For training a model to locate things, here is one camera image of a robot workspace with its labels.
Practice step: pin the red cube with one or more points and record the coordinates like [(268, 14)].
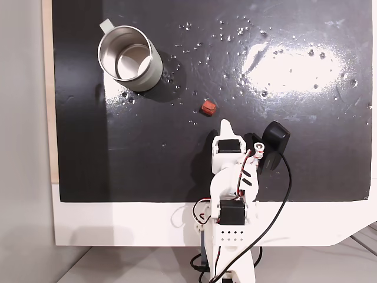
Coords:
[(208, 107)]

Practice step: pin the black glossy mat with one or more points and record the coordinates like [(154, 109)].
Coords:
[(147, 147)]

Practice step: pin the black camera box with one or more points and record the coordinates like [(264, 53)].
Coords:
[(275, 136)]

